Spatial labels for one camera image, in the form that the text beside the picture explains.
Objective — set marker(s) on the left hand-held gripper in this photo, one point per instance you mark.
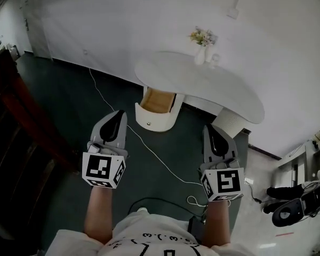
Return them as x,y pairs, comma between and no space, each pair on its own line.
104,169

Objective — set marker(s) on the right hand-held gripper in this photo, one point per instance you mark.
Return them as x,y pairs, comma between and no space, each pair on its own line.
224,183

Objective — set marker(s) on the white curved table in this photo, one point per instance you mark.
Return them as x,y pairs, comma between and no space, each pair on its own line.
197,89

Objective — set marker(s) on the person's left forearm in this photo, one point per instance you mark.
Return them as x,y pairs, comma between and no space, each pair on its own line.
98,212

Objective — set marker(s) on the person's right forearm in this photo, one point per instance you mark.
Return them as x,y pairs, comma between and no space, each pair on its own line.
218,223

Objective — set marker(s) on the white ribbed table leg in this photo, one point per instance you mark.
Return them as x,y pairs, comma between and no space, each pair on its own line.
228,121

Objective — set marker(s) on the white shelf unit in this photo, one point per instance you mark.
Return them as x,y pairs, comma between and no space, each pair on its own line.
296,164

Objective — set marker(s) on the person's left white shoe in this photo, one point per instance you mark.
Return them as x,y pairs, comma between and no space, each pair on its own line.
142,210

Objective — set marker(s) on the black waist pack box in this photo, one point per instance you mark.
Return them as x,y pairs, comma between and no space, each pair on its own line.
196,229

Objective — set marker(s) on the dark red wooden furniture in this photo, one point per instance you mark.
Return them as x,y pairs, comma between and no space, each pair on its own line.
21,121

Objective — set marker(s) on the white bulbous vase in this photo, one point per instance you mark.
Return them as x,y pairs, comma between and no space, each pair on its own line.
200,56

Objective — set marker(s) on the black round device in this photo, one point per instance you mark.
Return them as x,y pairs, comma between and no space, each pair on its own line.
286,212

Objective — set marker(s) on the slim white vase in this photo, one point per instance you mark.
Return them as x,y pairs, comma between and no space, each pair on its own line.
208,53

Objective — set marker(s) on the person's white printed shirt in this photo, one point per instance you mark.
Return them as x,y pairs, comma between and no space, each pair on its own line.
154,236

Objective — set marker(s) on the pastel flower bouquet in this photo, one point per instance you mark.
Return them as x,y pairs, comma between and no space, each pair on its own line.
202,35

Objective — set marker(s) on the white boxes on cart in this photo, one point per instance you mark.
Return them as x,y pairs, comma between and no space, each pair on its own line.
12,51

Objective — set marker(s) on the white door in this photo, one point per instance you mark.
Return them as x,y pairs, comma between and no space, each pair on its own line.
36,23

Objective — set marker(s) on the white wall junction box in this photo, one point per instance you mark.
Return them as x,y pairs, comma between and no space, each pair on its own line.
232,13

